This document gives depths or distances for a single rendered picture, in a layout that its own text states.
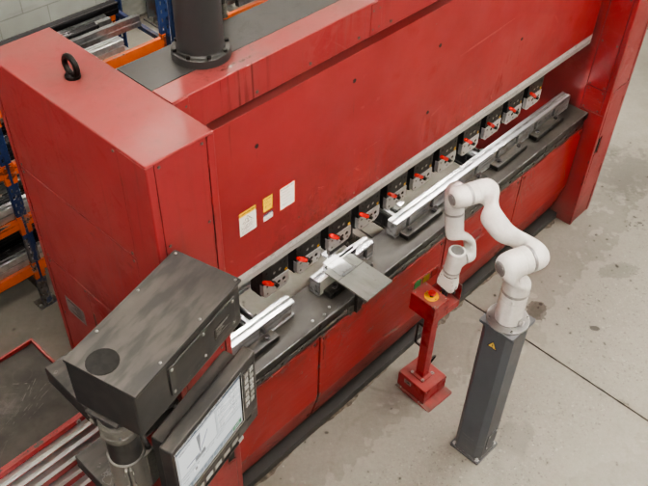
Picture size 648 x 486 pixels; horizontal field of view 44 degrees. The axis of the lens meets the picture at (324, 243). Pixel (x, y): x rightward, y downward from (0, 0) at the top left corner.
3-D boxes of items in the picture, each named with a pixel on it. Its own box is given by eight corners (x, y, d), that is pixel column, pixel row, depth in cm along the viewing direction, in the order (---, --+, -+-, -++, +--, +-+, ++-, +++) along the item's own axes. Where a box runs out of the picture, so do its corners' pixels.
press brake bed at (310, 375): (232, 505, 397) (223, 407, 340) (204, 479, 408) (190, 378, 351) (556, 218, 559) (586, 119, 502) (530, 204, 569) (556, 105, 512)
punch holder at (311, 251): (296, 276, 353) (297, 249, 342) (283, 266, 358) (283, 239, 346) (320, 258, 361) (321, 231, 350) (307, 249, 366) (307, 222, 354)
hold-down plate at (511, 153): (497, 172, 454) (498, 167, 452) (489, 167, 456) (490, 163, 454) (526, 148, 470) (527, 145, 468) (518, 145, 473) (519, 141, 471)
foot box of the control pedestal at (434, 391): (428, 413, 440) (430, 400, 432) (394, 385, 453) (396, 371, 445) (452, 392, 450) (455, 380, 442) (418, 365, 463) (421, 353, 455)
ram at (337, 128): (196, 318, 313) (175, 151, 258) (182, 307, 317) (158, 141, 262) (590, 42, 474) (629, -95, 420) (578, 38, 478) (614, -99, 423)
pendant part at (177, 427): (183, 516, 260) (172, 455, 236) (154, 499, 265) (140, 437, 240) (259, 415, 289) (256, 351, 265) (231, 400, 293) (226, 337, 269)
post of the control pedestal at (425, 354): (422, 378, 442) (434, 311, 405) (415, 372, 445) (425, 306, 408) (428, 372, 445) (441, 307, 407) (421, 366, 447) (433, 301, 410)
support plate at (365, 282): (366, 302, 364) (366, 301, 363) (324, 273, 377) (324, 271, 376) (392, 282, 374) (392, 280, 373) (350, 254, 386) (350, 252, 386)
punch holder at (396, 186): (385, 211, 386) (388, 184, 374) (371, 203, 390) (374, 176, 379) (405, 197, 394) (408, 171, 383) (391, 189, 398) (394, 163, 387)
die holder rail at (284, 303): (211, 377, 346) (210, 364, 339) (202, 369, 349) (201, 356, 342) (294, 314, 373) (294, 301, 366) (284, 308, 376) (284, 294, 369)
